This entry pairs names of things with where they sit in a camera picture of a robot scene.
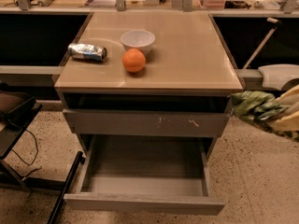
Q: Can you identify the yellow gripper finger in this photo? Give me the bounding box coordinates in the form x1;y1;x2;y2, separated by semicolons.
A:
277;85;299;105
268;111;299;132

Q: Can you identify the green jalapeno chip bag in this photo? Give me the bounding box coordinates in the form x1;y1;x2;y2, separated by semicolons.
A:
231;91;299;142

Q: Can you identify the open grey bottom drawer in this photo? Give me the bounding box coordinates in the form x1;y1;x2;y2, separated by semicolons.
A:
64;135;225;216

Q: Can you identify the grey drawer cabinet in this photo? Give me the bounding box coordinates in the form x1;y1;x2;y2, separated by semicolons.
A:
55;11;242;149

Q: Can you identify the closed grey middle drawer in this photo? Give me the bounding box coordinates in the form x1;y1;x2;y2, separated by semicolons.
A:
64;109;229;137

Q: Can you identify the white rod with cap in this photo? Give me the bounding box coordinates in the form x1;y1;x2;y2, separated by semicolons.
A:
243;17;282;69

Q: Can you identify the white bowl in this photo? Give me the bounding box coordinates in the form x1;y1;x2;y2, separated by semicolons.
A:
121;30;155;56

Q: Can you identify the orange fruit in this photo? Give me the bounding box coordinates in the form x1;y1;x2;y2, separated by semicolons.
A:
122;49;146;73

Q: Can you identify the crushed silver soda can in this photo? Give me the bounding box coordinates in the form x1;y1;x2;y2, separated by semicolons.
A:
67;43;107;62

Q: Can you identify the black cable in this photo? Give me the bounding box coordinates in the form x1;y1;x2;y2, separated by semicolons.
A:
10;128;42;179

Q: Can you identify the black chair frame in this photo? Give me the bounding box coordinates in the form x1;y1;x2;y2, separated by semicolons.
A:
0;82;86;224

